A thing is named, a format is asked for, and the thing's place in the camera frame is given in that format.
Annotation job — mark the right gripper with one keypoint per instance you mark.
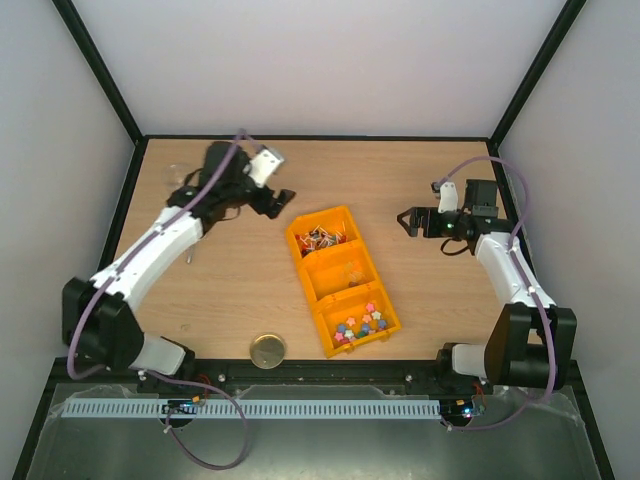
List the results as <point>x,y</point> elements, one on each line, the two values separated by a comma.
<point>426,223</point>

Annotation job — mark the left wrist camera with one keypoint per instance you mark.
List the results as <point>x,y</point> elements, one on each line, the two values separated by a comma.
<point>263,165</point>

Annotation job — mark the grey slotted cable duct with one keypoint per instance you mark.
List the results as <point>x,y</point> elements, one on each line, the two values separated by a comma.
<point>252,409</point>

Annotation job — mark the yellow lollipop bin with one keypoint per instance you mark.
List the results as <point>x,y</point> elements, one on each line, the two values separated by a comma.
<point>320,230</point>

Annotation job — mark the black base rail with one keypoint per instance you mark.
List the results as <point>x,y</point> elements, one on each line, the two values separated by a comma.
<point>394,377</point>

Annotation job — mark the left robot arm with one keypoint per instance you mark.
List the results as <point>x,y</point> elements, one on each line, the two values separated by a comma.
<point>98,315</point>

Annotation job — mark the gold jar lid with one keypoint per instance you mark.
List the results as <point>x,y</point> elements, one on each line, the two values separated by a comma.
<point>267,351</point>

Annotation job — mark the clear glass jar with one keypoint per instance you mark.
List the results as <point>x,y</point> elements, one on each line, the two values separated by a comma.
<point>173,176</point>

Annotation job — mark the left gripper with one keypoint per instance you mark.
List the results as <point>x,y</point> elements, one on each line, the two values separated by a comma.
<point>264,207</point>

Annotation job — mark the yellow star candy bin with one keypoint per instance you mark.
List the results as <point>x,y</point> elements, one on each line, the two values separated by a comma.
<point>354,317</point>

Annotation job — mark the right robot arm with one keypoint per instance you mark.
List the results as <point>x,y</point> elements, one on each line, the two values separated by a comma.
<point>531,343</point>

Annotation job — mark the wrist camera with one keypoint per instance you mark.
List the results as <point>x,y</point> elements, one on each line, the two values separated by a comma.
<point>447,195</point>
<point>263,165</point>

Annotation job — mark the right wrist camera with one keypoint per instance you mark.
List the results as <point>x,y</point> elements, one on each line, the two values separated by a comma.
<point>447,195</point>

